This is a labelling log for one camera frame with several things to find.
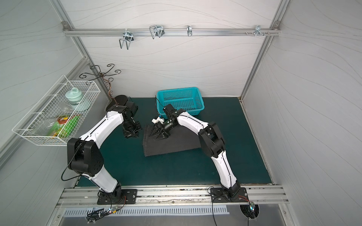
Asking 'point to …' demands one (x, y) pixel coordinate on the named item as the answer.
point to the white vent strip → (146, 211)
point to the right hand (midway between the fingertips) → (152, 138)
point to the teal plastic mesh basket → (189, 99)
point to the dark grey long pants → (181, 139)
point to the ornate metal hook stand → (103, 75)
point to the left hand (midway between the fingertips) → (140, 135)
